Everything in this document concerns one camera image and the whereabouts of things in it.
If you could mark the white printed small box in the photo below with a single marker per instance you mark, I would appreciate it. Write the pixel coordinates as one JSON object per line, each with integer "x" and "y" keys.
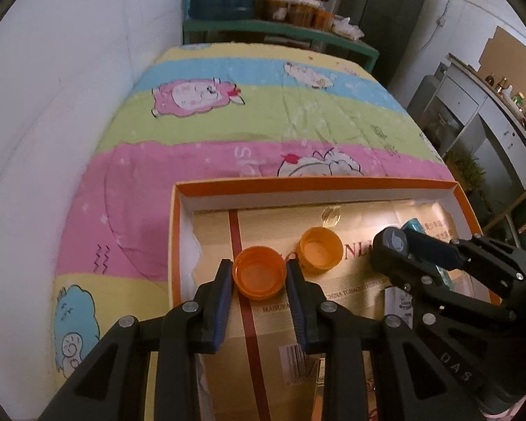
{"x": 396, "y": 302}

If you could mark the flattened brown cardboard carton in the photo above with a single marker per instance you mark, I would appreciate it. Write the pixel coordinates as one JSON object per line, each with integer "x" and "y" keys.
{"x": 359, "y": 285}

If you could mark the white cabinet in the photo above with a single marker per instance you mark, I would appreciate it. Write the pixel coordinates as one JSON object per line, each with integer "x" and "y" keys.
{"x": 486, "y": 118}

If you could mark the white plastic bag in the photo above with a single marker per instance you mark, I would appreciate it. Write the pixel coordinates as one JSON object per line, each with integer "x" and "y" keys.
{"x": 347, "y": 28}

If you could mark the green potted plant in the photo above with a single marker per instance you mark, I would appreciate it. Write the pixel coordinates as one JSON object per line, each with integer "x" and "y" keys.
{"x": 467, "y": 171}

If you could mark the orange rimmed cardboard box tray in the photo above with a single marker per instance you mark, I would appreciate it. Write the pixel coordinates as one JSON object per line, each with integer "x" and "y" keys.
{"x": 289, "y": 195}

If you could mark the orange bottle cap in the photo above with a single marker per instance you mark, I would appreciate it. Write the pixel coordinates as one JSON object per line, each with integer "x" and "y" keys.
{"x": 320, "y": 252}
{"x": 258, "y": 280}

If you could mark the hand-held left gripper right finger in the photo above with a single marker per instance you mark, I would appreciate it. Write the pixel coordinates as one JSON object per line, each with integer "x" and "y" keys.
{"x": 297, "y": 309}

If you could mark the printed cartoon sheep blanket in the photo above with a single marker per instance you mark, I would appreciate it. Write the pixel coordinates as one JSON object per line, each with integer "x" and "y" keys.
{"x": 245, "y": 109}

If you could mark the brown cardboard sheet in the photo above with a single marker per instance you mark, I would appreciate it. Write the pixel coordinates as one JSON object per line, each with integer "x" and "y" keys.
{"x": 508, "y": 59}

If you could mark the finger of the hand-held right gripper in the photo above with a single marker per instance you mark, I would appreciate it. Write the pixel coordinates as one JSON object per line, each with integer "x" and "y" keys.
{"x": 403, "y": 276}
{"x": 434, "y": 252}

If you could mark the teal lighter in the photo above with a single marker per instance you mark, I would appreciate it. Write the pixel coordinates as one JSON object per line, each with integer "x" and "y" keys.
{"x": 412, "y": 224}

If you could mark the dark grey refrigerator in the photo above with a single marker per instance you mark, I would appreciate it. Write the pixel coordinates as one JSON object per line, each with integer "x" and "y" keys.
{"x": 385, "y": 13}

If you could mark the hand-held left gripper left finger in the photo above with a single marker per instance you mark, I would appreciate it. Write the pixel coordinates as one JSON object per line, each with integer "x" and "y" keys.
{"x": 222, "y": 309}

